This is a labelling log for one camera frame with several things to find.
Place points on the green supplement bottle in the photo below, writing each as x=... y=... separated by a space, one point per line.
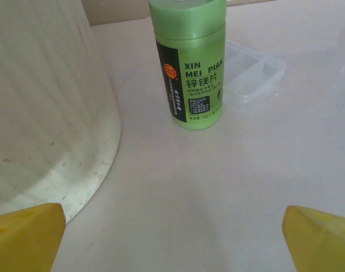
x=195 y=42

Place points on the clear plastic organizer box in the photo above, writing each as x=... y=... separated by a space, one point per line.
x=254 y=73

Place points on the white ribbed plastic bin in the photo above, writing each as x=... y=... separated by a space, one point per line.
x=47 y=99

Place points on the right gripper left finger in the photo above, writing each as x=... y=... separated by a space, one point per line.
x=22 y=241

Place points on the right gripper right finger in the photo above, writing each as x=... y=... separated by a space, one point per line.
x=322 y=243

